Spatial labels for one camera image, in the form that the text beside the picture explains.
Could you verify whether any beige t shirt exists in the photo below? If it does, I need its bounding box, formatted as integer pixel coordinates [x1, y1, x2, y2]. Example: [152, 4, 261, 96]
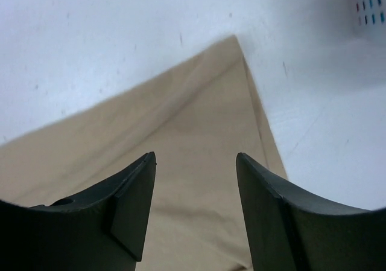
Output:
[1, 36, 285, 270]

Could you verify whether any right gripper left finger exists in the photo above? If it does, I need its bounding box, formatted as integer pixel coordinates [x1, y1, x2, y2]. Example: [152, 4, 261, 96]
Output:
[1, 152, 156, 270]

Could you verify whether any white plastic basket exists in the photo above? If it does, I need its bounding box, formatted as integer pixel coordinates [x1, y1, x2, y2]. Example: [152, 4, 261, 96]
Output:
[349, 0, 385, 45]

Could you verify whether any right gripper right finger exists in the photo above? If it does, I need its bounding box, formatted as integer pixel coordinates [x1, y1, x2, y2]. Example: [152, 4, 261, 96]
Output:
[236, 153, 385, 270]

